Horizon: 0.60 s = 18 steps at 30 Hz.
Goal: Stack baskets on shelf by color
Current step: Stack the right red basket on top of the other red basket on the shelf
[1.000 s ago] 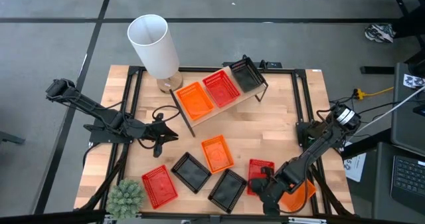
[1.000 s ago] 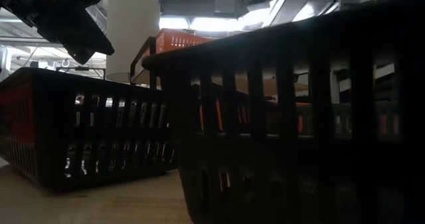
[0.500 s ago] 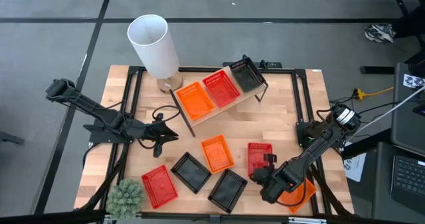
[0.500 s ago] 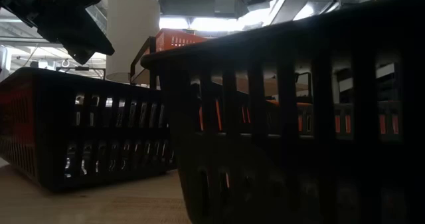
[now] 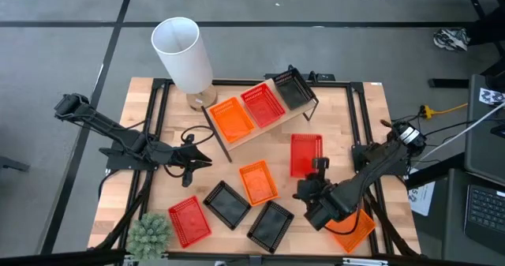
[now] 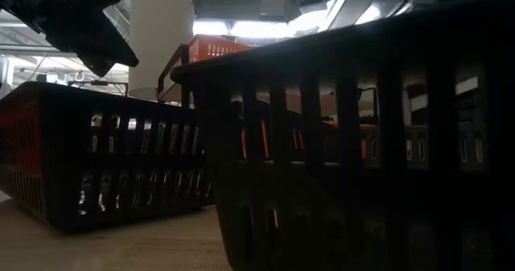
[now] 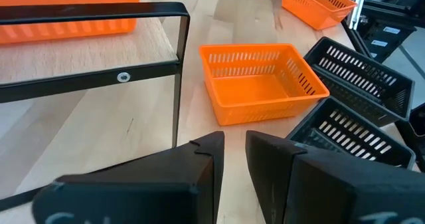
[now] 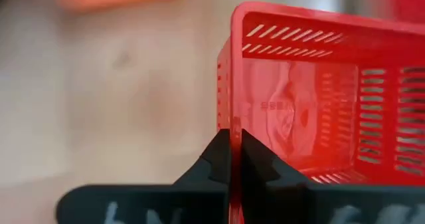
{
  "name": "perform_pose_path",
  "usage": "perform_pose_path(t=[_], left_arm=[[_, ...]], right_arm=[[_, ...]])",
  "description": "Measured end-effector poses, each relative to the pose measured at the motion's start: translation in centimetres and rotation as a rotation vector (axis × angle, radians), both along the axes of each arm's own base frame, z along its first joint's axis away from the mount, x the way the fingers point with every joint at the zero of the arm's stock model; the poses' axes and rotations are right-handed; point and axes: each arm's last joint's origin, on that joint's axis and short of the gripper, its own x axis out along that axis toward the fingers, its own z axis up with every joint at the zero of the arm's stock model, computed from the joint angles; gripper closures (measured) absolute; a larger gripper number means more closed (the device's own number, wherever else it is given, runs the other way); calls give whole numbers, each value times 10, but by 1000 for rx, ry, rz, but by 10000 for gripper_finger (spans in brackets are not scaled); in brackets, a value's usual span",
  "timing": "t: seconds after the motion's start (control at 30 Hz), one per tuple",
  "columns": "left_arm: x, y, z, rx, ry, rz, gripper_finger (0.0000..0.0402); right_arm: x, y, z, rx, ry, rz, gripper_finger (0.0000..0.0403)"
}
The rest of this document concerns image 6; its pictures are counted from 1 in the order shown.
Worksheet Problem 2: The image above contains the orange plastic slotted basket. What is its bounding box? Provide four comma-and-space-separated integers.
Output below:
240, 119, 379, 162
187, 33, 253, 64

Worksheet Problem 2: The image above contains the black plastic slotted basket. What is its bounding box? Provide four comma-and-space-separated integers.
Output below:
0, 80, 214, 232
171, 0, 515, 271

